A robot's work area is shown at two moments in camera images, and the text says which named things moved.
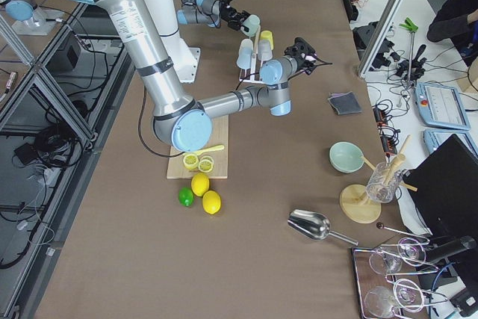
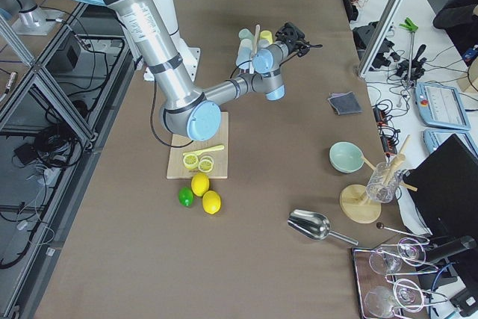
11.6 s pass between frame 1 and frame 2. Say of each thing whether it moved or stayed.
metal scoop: stayed
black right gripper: moved
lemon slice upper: stayed
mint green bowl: stayed
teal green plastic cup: moved
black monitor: stayed
